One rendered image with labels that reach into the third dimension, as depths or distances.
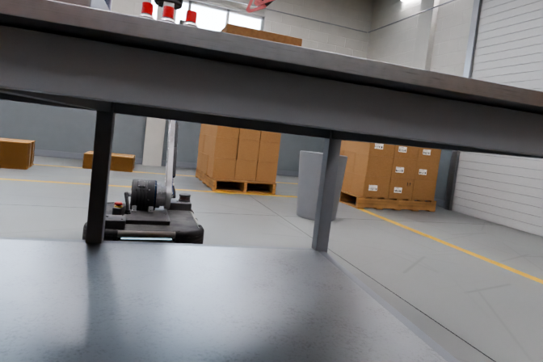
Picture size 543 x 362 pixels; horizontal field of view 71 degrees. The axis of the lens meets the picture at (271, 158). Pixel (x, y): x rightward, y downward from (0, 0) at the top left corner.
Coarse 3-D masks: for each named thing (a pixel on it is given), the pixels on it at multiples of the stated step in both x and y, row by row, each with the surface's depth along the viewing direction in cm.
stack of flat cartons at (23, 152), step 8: (0, 144) 437; (8, 144) 439; (16, 144) 443; (24, 144) 445; (32, 144) 480; (0, 152) 436; (8, 152) 440; (16, 152) 443; (24, 152) 446; (32, 152) 488; (0, 160) 438; (8, 160) 441; (16, 160) 444; (24, 160) 447; (32, 160) 488; (8, 168) 441; (16, 168) 444; (24, 168) 448
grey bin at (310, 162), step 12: (300, 156) 364; (312, 156) 348; (300, 168) 362; (312, 168) 349; (300, 180) 361; (312, 180) 349; (336, 180) 351; (300, 192) 361; (312, 192) 350; (336, 192) 354; (300, 204) 360; (312, 204) 351; (336, 204) 358; (300, 216) 360; (312, 216) 352
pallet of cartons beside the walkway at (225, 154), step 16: (208, 128) 497; (224, 128) 454; (240, 128) 461; (208, 144) 490; (224, 144) 456; (240, 144) 463; (256, 144) 471; (272, 144) 477; (208, 160) 482; (224, 160) 457; (240, 160) 465; (256, 160) 473; (272, 160) 480; (208, 176) 482; (224, 176) 459; (240, 176) 467; (256, 176) 474; (272, 176) 481; (240, 192) 463; (256, 192) 470; (272, 192) 478
